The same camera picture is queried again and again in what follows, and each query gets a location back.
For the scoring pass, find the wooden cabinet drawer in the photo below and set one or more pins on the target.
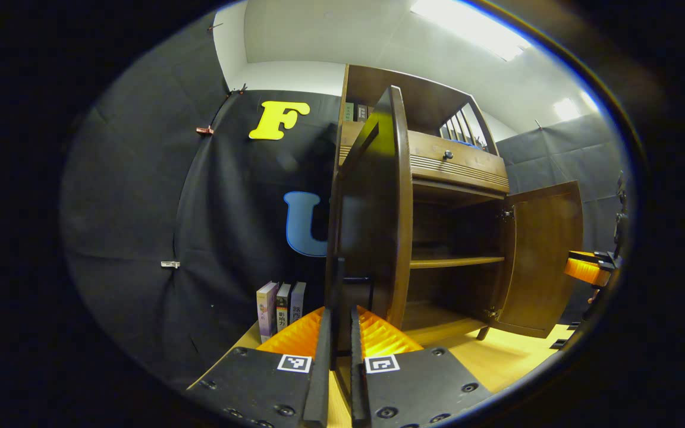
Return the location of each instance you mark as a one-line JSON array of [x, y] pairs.
[[467, 163]]

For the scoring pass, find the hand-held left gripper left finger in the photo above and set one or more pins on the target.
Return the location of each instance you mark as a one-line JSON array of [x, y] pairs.
[[259, 386]]

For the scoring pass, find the blue cloth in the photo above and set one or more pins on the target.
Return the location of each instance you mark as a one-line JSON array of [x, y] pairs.
[[470, 143]]

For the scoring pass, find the wooden double-door shoe cabinet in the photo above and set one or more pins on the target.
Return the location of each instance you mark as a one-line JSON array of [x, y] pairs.
[[467, 172]]

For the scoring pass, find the red clip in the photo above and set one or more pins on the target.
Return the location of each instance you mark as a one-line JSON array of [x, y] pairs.
[[204, 130]]

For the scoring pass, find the dark orange-label standing book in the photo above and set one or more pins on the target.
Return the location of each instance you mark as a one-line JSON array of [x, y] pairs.
[[282, 306]]

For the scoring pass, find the wooden inner cabinet shelf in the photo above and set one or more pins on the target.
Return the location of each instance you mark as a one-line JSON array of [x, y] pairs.
[[455, 261]]

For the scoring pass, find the small ceiling light panel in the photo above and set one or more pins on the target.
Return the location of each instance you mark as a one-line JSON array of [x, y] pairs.
[[566, 109]]

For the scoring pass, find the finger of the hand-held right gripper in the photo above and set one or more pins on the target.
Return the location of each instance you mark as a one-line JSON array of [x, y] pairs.
[[586, 268]]

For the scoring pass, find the large ceiling light panel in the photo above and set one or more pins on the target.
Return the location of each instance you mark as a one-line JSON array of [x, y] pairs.
[[473, 27]]

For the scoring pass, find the wooden shoe cabinet door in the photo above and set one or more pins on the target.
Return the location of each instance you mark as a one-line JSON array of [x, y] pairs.
[[544, 261], [378, 226]]

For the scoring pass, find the white clip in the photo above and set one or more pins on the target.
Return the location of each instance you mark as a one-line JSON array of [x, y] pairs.
[[170, 264]]

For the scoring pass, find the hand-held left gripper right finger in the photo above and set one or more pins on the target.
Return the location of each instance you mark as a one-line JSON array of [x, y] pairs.
[[420, 386]]

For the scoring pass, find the pink standing book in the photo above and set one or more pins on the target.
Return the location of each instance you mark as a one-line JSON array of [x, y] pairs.
[[266, 312]]

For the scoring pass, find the grey book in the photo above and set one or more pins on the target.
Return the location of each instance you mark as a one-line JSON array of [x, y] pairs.
[[361, 112]]

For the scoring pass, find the black backdrop cloth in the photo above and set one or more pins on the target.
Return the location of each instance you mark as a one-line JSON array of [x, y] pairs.
[[140, 208]]

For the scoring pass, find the lilac standing book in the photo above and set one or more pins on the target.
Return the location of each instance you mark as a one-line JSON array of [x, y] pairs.
[[297, 303]]

